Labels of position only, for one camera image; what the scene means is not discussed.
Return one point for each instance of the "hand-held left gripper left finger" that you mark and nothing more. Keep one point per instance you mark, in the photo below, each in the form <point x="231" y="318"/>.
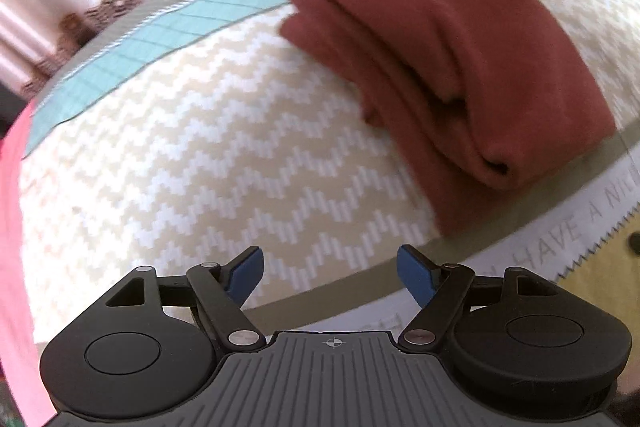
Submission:
<point x="245" y="275"/>

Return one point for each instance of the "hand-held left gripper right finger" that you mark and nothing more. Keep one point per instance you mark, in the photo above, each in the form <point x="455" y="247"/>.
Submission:
<point x="416" y="275"/>

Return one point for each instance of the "dark red sweater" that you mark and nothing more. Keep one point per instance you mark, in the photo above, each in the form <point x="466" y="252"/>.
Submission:
<point x="450" y="57"/>

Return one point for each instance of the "zigzag patterned blanket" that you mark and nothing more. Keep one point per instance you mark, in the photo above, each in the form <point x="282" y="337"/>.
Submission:
<point x="175" y="167"/>

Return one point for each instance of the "yellow sheet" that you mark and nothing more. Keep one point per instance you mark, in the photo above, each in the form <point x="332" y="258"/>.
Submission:
<point x="605" y="287"/>

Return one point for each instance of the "pink bed sheet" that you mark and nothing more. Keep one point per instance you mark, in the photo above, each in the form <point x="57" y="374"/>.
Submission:
<point x="15" y="232"/>

